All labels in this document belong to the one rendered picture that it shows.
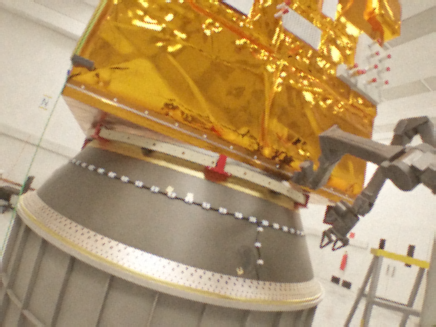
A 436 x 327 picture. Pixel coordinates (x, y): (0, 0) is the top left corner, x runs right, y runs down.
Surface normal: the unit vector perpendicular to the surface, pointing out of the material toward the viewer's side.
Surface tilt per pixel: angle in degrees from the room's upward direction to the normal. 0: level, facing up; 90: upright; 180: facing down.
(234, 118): 88
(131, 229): 62
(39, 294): 90
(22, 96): 90
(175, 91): 89
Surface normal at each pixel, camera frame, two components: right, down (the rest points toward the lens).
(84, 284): -0.18, -0.24
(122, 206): 0.00, -0.65
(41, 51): 0.41, -0.04
